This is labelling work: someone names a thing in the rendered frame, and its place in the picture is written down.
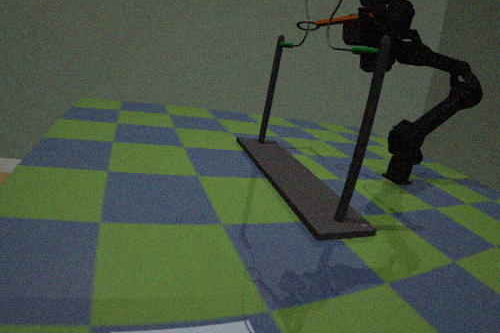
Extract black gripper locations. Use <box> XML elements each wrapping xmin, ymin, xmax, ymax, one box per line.
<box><xmin>358</xmin><ymin>0</ymin><xmax>399</xmax><ymax>72</ymax></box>

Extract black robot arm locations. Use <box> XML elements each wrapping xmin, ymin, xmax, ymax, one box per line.
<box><xmin>342</xmin><ymin>0</ymin><xmax>483</xmax><ymax>185</ymax></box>

